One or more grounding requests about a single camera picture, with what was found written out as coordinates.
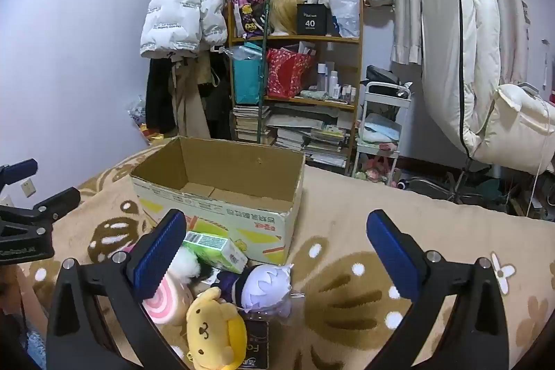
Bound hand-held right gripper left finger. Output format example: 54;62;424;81
45;209;188;370

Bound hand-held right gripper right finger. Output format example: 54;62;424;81
366;209;511;370

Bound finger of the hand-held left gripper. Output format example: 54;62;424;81
0;187;82;241
0;158;39;187

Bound white fluffy pompom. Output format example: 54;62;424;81
167;246;203;284

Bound yellow dog plush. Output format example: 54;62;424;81
186;285;248;370

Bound purple haired plush doll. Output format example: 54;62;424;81
216;264;296;315

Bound cardboard box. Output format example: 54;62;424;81
130;136;306;267

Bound person's left forearm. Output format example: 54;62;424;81
0;265;48;353

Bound pink swirl plush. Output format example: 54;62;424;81
142;272;194;326

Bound green and white carton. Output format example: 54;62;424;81
182;230;249;274

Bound pink toy in cart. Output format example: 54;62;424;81
362;155;393;182

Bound metal chair base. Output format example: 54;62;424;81
408;157;509;206

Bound folded cloths in cart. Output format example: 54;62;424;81
362;113;400;144

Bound pile of snack bags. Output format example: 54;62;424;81
126;95;168;146

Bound white trolley cart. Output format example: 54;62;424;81
351;81;411;181

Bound wide stack of books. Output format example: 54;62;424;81
264;105;353;168

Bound beige trench coat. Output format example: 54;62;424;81
169;58;210;139

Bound narrow stack of books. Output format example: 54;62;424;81
233;105;274;145

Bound dark hanging coat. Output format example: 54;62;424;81
145;45;235;139

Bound black bag on cart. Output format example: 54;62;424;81
366;65;412;97

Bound group of cosmetic bottles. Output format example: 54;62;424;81
316;62;359;102

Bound green pole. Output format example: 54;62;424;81
256;3;272;144

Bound teal paper bag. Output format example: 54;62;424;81
230;43;265;104

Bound red patterned bag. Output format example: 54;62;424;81
265;48;314;100

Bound cream puffer coat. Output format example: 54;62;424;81
418;0;555;174

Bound wooden shelf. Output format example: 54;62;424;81
225;0;365;177

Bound black box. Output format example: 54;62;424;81
297;3;329;36

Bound clear plastic bag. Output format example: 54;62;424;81
327;0;362;39

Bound black printed tote bag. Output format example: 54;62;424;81
233;0;272;40

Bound blonde wig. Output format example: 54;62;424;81
269;0;304;36

